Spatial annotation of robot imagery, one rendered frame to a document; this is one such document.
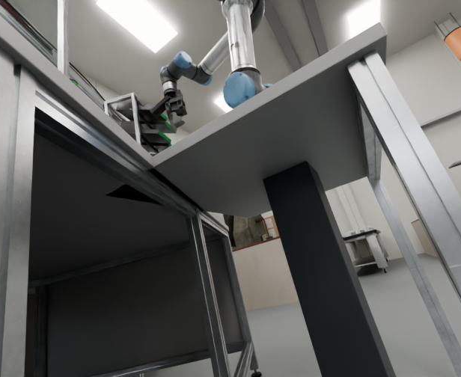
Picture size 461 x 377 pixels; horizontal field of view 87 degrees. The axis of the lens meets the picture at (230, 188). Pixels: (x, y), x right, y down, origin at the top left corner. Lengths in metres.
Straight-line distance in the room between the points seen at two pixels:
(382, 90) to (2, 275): 0.51
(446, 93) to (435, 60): 0.93
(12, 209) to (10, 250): 0.04
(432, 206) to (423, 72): 8.10
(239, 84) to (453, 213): 0.66
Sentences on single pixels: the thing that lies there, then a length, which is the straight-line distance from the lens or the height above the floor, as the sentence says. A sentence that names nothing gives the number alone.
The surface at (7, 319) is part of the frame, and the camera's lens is 0.28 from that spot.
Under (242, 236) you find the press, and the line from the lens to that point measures 6.71.
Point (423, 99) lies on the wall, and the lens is 8.13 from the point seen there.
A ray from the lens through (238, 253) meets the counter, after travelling 4.03.
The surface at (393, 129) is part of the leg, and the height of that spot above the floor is 0.69.
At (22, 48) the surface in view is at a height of 0.84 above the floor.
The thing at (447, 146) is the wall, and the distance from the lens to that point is 7.72.
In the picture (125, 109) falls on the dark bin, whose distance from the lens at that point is 1.65.
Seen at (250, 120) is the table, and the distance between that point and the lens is 0.51.
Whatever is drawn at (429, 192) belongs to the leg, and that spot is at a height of 0.59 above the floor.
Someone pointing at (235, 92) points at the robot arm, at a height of 1.10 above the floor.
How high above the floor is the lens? 0.55
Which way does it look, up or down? 19 degrees up
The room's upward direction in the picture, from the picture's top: 14 degrees counter-clockwise
